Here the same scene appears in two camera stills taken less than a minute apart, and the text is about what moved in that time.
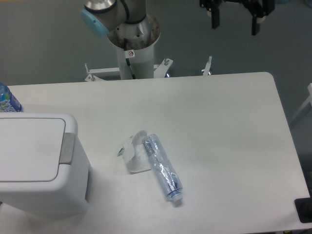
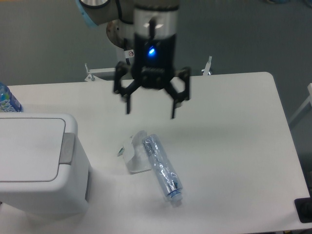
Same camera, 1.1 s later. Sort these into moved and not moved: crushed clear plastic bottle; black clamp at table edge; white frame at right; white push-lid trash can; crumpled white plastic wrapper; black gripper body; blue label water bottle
Moved: black gripper body
Not moved: crumpled white plastic wrapper; white frame at right; crushed clear plastic bottle; blue label water bottle; white push-lid trash can; black clamp at table edge
